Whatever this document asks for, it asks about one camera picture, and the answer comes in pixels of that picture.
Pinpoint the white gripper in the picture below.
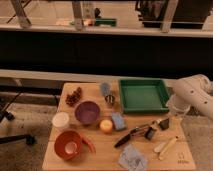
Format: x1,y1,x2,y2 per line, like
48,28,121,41
159,108,184,130

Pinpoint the blue eraser block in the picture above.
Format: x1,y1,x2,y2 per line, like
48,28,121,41
111,113,126,131

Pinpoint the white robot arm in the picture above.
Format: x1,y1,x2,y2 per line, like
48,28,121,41
166,74,213,129

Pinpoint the small metal cup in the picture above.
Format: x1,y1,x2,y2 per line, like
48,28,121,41
105,94,115,106

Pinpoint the white paper cup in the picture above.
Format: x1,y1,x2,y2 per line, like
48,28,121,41
52,112,70,130

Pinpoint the white marker pen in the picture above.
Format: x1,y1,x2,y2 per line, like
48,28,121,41
151,119,162,125

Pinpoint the cream wooden spatula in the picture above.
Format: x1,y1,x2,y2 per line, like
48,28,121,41
153,142,166,153

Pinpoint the yellow wooden stick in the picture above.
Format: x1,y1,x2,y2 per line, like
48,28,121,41
158,137,178,160

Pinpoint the green plastic tray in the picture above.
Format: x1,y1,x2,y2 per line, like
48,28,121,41
118,79,170,114

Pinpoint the orange round fruit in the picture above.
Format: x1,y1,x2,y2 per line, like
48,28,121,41
99,119,113,133

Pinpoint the wooden table board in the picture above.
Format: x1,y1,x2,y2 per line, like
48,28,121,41
42,83,196,171

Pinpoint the purple bowl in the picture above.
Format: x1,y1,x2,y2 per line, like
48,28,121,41
74,101,100,125

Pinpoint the brown grape bunch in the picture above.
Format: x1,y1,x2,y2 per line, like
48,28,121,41
65,87,82,107

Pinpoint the orange plastic bowl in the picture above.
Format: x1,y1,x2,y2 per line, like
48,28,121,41
54,131,82,160

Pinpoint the black tripod stand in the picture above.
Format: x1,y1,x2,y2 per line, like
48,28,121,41
0,94,36,145

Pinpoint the black handled peeler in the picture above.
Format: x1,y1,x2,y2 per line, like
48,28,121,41
114,124,149,148

